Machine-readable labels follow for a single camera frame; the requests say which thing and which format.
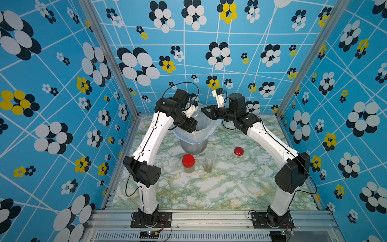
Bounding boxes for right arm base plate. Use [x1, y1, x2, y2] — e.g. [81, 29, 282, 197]
[249, 212, 294, 230]

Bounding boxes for right circuit board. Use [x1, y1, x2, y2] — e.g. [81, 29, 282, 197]
[270, 231, 294, 242]

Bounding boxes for circuit board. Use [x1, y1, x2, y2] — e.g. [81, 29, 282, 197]
[270, 231, 294, 242]
[139, 231, 160, 242]

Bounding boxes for left aluminium corner post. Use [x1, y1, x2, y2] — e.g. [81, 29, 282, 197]
[78, 0, 140, 119]

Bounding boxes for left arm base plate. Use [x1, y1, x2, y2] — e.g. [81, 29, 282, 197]
[130, 211, 173, 228]

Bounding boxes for aluminium front rail frame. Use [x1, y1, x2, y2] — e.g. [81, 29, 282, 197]
[81, 210, 345, 242]

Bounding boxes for lidless clear jar beans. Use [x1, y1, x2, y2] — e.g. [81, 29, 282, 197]
[204, 151, 215, 173]

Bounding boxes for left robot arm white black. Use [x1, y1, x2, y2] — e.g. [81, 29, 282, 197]
[123, 89, 198, 226]

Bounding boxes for left circuit board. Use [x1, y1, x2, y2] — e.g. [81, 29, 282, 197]
[139, 231, 160, 242]

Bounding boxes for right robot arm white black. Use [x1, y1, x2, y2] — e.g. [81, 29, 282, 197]
[201, 88, 310, 228]

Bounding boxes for white plastic bin liner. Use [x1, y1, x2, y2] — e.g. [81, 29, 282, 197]
[172, 103, 221, 145]

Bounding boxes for aluminium corner post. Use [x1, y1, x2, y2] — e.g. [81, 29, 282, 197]
[78, 0, 140, 119]
[276, 0, 351, 120]

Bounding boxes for right aluminium corner post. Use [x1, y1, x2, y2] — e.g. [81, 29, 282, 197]
[276, 0, 351, 120]

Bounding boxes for red lid jar left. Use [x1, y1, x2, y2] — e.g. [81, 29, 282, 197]
[182, 154, 195, 173]

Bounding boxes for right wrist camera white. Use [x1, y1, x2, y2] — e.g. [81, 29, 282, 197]
[212, 88, 226, 108]

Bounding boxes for left black cable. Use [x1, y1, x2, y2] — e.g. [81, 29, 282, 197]
[160, 81, 200, 105]

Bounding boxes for red jar lid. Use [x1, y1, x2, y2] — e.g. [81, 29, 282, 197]
[234, 147, 244, 156]

